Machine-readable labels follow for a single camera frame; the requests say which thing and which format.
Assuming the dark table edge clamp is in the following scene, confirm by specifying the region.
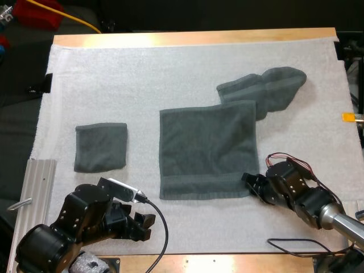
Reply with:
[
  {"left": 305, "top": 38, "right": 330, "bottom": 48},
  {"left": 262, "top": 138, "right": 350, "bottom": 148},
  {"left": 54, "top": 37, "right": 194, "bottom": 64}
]
[{"left": 27, "top": 73, "right": 53, "bottom": 95}]

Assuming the crumpled grey-green towel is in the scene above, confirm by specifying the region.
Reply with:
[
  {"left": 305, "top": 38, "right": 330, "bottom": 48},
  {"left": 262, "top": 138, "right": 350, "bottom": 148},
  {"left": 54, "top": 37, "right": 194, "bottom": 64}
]
[{"left": 216, "top": 66, "right": 308, "bottom": 121}]

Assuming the thin black cable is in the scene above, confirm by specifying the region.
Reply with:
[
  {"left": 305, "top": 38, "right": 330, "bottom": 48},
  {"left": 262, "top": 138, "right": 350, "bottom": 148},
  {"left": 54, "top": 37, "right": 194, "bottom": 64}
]
[{"left": 266, "top": 238, "right": 352, "bottom": 258}]

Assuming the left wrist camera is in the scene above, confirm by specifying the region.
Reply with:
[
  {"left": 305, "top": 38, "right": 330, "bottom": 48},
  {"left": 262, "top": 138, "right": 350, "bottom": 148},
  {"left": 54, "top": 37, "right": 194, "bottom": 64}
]
[{"left": 107, "top": 177, "right": 149, "bottom": 204}]

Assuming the ribbed aluminium rail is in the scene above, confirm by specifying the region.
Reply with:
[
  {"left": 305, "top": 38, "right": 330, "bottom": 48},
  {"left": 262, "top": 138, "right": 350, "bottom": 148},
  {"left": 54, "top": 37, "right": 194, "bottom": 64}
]
[{"left": 6, "top": 158, "right": 58, "bottom": 273}]

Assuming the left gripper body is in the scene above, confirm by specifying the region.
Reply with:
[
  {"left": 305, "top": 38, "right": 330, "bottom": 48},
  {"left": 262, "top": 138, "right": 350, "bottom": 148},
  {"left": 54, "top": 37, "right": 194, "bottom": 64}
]
[{"left": 50, "top": 177, "right": 138, "bottom": 243}]

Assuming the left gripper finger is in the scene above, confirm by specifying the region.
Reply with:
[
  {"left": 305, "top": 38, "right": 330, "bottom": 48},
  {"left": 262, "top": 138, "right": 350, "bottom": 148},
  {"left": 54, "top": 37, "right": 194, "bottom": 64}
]
[
  {"left": 125, "top": 224, "right": 152, "bottom": 242},
  {"left": 134, "top": 212, "right": 157, "bottom": 229}
]

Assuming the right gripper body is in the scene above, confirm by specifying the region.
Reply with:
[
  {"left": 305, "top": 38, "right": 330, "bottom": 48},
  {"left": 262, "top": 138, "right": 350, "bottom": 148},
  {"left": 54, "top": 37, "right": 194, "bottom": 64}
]
[{"left": 262, "top": 158, "right": 313, "bottom": 210}]

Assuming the orange table edge clip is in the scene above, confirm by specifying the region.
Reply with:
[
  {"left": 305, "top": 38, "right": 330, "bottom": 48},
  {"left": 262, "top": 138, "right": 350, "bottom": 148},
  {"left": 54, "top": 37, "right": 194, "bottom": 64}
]
[{"left": 341, "top": 112, "right": 364, "bottom": 123}]

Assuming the small folded grey-green towel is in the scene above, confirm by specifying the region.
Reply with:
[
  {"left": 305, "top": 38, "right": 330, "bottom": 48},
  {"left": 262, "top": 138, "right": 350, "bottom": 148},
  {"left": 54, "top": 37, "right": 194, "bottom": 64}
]
[{"left": 73, "top": 122, "right": 128, "bottom": 173}]

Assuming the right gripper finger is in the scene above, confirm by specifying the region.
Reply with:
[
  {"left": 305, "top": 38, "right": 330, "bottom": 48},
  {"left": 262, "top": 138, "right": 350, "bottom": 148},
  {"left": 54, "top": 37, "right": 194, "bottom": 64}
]
[
  {"left": 251, "top": 186, "right": 275, "bottom": 205},
  {"left": 241, "top": 172, "right": 267, "bottom": 195}
]

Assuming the flat spread grey-green towel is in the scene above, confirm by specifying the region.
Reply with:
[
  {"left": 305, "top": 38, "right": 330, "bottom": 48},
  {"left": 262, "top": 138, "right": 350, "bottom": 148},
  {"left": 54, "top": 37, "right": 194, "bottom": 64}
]
[{"left": 158, "top": 100, "right": 260, "bottom": 201}]

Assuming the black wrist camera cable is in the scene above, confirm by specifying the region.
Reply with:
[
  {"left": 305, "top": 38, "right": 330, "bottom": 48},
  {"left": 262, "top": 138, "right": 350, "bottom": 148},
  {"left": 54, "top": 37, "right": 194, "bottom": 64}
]
[{"left": 143, "top": 198, "right": 169, "bottom": 273}]

